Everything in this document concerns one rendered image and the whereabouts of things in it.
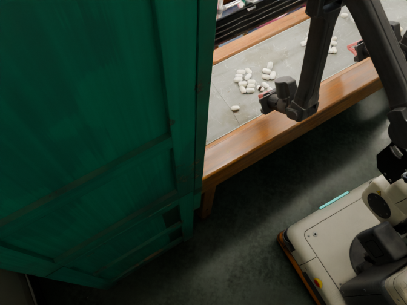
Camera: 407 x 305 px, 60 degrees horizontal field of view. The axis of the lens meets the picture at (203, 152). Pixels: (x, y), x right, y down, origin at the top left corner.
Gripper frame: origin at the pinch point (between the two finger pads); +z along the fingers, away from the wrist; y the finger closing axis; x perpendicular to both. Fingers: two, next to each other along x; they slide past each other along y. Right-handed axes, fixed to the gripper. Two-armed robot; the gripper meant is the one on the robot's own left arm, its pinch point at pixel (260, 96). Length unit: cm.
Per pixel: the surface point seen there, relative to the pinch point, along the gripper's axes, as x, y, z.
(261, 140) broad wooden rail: 13.1, 8.1, -7.5
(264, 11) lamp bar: -29.8, -6.2, -6.7
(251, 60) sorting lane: -7.7, -11.2, 19.9
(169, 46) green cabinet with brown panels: -43, 46, -64
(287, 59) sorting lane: -3.0, -25.5, 14.6
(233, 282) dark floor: 95, 35, 15
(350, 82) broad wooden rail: 11.0, -39.1, -5.2
